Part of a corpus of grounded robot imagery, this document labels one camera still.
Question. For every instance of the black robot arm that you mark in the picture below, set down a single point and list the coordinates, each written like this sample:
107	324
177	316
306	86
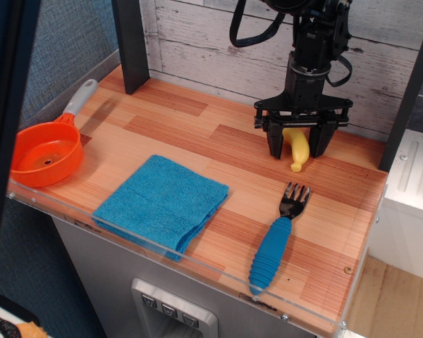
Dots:
320	36

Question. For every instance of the orange pot with grey handle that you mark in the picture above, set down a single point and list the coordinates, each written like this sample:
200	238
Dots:
47	153

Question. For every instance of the dark grey left post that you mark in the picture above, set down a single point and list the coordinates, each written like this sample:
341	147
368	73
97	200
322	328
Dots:
131	42

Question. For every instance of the dark grey post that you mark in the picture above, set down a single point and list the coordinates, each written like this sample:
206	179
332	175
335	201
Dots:
131	42
407	104

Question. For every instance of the folded blue cloth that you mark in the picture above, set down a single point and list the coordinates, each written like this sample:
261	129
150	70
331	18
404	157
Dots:
162	206

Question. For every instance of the fork with blue handle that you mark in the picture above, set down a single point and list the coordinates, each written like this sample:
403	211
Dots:
269	255

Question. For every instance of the dark grey right post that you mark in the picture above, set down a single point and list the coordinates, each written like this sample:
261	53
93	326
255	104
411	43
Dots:
407	104

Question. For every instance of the silver dispenser panel with buttons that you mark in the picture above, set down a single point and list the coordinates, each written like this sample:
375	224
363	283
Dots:
163	314

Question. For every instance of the clear acrylic table guard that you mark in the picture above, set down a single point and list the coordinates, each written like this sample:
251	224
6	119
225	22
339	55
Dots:
214	137

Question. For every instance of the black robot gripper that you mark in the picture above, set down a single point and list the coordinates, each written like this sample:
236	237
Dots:
302	104

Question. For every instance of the yellow toy banana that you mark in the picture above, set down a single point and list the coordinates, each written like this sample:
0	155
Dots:
297	140

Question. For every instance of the black mesh item bottom left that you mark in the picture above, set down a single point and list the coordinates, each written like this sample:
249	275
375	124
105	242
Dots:
8	329

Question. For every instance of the orange cloth item bottom left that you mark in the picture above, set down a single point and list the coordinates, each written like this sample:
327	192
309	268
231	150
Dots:
31	330

